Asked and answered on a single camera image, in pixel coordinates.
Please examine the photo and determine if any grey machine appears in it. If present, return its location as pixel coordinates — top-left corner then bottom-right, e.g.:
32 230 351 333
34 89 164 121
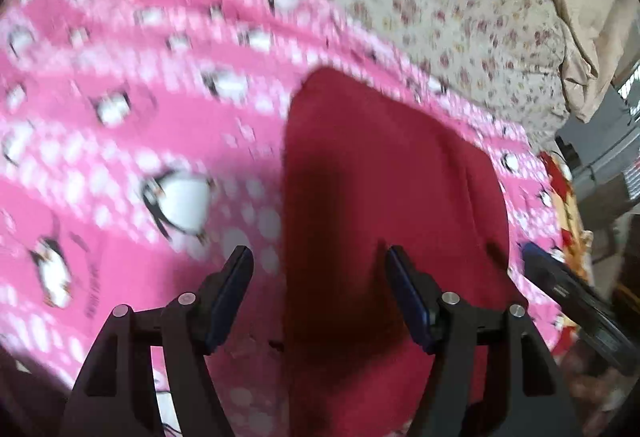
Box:
555 62 640 220

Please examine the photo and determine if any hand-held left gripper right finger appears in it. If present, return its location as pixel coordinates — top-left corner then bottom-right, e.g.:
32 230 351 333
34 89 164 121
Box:
385 245 583 437

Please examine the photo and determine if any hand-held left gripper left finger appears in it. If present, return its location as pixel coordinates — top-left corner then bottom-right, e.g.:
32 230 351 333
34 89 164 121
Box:
60 245 254 437

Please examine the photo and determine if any pink penguin print blanket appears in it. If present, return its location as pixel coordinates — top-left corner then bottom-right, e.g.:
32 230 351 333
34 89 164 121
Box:
0 0 568 437

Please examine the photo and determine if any dark red garment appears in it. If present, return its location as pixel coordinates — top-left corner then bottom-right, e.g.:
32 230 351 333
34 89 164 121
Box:
282 67 512 437

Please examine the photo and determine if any red and yellow printed cloth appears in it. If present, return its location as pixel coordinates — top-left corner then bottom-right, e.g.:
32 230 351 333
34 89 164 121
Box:
537 151 595 279

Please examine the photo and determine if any floral bed sheet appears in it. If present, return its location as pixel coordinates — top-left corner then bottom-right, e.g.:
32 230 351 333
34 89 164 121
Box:
60 0 571 152

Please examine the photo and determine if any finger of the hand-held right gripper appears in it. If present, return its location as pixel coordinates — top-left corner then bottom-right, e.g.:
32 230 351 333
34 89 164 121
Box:
520 242 583 313

